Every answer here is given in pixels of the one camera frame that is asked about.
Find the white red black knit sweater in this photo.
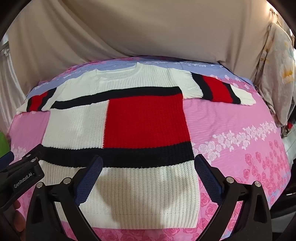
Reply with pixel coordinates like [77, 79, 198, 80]
[17, 63, 255, 230]

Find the person's left hand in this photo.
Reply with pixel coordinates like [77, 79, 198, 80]
[4, 200, 26, 240]

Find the green plush object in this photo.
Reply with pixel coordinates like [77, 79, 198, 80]
[0, 132, 11, 157]

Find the white pleated curtain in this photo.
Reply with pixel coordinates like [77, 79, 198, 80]
[0, 34, 26, 135]

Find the pink floral bed sheet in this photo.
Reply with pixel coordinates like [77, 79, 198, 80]
[8, 57, 291, 240]

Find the beige curtain backdrop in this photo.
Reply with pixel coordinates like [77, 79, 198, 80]
[8, 1, 271, 93]

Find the floral cream pillow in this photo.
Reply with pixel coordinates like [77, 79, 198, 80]
[254, 23, 295, 127]

